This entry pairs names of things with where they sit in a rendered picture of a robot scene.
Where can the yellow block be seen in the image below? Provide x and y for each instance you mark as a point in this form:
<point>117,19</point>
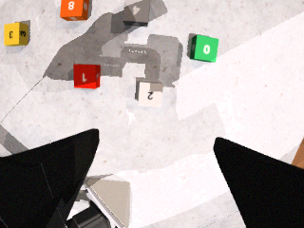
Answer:
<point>16,34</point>

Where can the orange block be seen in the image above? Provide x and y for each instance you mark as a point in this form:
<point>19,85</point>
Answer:
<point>74,10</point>

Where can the red digit block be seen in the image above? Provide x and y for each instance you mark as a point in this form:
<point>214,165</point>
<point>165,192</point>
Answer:
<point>86,76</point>

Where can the small green block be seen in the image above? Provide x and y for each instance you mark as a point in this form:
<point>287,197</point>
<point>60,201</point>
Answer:
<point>204,48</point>

